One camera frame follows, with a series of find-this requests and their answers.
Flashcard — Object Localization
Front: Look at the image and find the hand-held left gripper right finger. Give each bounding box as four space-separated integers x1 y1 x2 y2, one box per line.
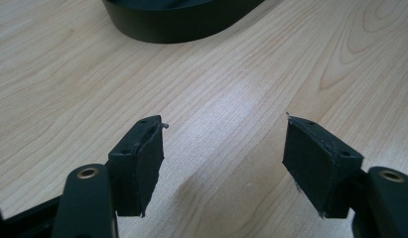
281 112 365 220

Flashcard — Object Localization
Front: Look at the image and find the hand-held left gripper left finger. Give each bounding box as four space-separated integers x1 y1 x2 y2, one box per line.
106 114 170 218

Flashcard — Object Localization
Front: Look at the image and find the black hook stand with tray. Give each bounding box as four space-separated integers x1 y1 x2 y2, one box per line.
101 0 266 45

